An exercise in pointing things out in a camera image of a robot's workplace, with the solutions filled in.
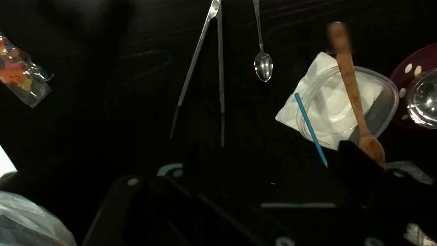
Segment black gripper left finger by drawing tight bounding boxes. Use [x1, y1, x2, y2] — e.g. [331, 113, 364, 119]
[81, 176, 191, 246]

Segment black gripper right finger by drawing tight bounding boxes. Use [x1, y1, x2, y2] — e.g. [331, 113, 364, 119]
[337, 140, 409, 246]

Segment wooden spoon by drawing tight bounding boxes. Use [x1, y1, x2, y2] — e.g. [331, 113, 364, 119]
[335, 53, 385, 165]

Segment clear glass bowl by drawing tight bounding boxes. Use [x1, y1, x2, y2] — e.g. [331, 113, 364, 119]
[406, 69, 437, 130]

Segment white paper napkin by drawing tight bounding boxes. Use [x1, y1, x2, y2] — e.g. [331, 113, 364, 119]
[274, 50, 385, 151]

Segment blue straw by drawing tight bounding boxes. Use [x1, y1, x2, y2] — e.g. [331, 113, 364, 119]
[293, 93, 327, 168]

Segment dark red polka-dot plate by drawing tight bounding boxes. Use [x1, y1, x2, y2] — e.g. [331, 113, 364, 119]
[390, 42, 437, 130]

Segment metal spoon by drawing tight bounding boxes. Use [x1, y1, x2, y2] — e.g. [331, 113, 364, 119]
[252, 0, 274, 82]

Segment clear candy bag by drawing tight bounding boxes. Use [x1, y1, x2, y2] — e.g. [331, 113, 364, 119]
[0, 33, 53, 108]

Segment metal tongs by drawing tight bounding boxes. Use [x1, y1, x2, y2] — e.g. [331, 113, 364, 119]
[169, 0, 225, 147]

